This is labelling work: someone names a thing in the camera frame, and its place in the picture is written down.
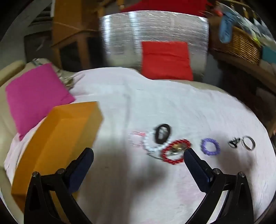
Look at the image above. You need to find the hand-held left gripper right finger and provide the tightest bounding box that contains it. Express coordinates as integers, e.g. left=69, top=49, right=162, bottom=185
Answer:
left=183, top=148, right=254, bottom=224

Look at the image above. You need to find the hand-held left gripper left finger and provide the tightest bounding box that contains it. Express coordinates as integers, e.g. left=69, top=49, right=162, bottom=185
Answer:
left=24, top=147, right=95, bottom=224

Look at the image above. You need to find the purple bead bracelet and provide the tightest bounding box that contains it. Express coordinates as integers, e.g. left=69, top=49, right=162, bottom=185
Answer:
left=201, top=138, right=221, bottom=155

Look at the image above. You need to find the orange cardboard box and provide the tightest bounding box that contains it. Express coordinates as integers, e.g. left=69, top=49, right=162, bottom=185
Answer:
left=11, top=102, right=103, bottom=218

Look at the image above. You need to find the thin wire bangle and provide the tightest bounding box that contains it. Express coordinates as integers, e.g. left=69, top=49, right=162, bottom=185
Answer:
left=148, top=151, right=166, bottom=161

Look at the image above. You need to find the black hair tie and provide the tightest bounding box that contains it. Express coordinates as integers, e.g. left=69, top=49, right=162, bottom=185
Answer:
left=154, top=124, right=172, bottom=144

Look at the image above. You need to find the white bead bracelet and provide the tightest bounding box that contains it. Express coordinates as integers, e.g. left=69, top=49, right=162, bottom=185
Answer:
left=142, top=127, right=173, bottom=152

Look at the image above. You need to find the gold metal trinket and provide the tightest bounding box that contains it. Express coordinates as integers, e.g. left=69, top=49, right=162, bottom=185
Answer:
left=169, top=144, right=187, bottom=154

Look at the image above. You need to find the pale pink blanket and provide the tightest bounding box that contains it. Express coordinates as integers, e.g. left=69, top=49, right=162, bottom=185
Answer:
left=4, top=68, right=276, bottom=224

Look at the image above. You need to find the magenta pillow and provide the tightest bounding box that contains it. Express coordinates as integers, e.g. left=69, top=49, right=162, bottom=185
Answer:
left=5, top=63, right=76, bottom=141

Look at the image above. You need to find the patterned cloth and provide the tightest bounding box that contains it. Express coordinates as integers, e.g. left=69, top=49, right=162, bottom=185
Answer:
left=58, top=69, right=76, bottom=89

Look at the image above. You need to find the dark wooden shelf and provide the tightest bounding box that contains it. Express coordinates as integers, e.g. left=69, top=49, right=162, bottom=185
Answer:
left=207, top=49, right=276, bottom=138

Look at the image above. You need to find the red pillow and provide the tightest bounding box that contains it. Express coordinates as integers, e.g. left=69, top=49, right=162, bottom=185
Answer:
left=141, top=41, right=194, bottom=81

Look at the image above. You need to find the wicker basket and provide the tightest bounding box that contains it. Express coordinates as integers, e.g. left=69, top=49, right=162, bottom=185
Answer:
left=212, top=24, right=262, bottom=65

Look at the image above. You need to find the silver foil insulation sheet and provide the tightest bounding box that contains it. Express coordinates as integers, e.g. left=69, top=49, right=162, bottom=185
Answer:
left=100, top=10, right=210, bottom=80

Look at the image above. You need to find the blue cloth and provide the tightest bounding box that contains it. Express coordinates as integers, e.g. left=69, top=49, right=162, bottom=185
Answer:
left=219, top=10, right=238, bottom=43

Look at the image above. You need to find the wooden cabinet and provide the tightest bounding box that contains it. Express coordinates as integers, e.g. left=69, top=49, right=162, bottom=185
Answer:
left=51, top=0, right=121, bottom=74

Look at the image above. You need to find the red cloth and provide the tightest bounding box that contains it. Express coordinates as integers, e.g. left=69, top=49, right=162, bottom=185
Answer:
left=121, top=0, right=209, bottom=16

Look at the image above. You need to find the red bead bracelet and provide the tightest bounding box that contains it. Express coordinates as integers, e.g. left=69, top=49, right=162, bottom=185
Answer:
left=161, top=139, right=192, bottom=165

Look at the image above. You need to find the small black ring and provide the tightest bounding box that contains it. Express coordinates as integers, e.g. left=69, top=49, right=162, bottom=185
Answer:
left=229, top=138, right=241, bottom=149

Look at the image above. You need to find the silver ring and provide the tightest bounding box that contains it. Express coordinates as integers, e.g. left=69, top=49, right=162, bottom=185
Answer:
left=241, top=136, right=255, bottom=150

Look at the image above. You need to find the pink bead bracelet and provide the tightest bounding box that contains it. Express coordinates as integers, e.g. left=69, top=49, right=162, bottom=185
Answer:
left=128, top=131, right=147, bottom=147

